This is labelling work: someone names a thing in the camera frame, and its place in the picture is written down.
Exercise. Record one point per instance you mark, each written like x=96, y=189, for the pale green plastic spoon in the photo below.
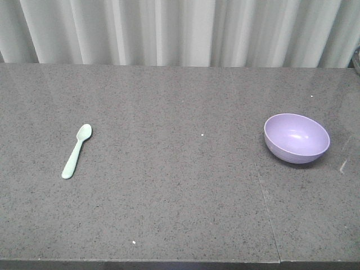
x=82, y=135

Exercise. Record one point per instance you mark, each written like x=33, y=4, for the purple plastic bowl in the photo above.
x=295, y=138

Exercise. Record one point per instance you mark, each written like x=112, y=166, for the white pleated curtain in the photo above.
x=297, y=34

